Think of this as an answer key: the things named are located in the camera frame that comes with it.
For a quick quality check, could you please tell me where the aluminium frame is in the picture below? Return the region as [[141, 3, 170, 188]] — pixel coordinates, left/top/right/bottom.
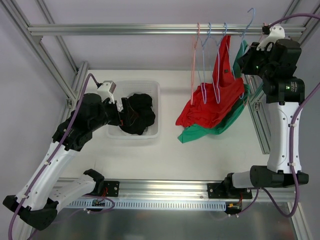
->
[[0, 0, 90, 156], [250, 0, 320, 155]]

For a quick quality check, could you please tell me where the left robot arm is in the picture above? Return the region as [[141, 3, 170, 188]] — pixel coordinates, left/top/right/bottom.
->
[[3, 93, 135, 231]]

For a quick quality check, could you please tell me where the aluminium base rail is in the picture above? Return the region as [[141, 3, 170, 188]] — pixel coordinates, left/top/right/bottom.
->
[[49, 177, 301, 201]]

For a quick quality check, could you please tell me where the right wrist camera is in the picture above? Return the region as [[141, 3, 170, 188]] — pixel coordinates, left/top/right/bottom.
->
[[256, 25, 285, 51]]

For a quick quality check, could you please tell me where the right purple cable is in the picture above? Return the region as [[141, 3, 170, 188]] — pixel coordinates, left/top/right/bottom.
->
[[262, 12, 320, 218]]

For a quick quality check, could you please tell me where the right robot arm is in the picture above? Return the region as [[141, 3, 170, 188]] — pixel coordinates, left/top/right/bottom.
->
[[207, 38, 309, 199]]

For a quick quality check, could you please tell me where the light blue hanger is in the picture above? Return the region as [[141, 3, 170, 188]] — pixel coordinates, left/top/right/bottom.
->
[[196, 22, 212, 104]]

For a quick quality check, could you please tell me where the white plastic basket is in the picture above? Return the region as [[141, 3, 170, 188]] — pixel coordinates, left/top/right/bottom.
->
[[105, 79, 161, 141]]

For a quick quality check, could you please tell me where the left aluminium frame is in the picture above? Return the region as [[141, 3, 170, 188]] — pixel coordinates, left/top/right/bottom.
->
[[0, 0, 90, 156]]

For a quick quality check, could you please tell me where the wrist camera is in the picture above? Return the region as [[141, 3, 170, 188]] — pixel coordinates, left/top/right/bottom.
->
[[97, 80, 117, 104], [256, 25, 285, 51]]

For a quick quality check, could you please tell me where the white slotted cable duct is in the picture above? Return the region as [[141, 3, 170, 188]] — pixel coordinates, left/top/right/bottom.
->
[[67, 198, 227, 212]]

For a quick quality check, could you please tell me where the blue hanger with black top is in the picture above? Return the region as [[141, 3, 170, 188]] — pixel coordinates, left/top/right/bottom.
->
[[212, 22, 228, 104]]

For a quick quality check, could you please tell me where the right aluminium frame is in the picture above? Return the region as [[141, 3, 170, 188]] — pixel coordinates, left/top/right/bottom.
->
[[250, 0, 320, 155]]

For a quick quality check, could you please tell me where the red tank top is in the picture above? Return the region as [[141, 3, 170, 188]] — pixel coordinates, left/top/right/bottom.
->
[[175, 35, 245, 129]]

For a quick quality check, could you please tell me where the pink hanger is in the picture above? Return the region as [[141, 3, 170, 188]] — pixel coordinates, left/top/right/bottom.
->
[[242, 73, 265, 107], [190, 22, 201, 105]]

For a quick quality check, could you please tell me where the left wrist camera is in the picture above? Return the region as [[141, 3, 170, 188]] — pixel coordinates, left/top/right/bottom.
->
[[97, 80, 117, 104]]

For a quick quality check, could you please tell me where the green tank top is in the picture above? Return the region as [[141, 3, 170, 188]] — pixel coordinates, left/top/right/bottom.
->
[[177, 39, 252, 144]]

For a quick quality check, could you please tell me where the aluminium hanging rail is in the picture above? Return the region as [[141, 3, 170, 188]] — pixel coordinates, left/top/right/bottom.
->
[[26, 23, 307, 36]]

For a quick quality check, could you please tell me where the black tank top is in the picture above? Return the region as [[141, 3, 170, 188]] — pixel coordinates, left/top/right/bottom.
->
[[120, 93, 156, 136]]

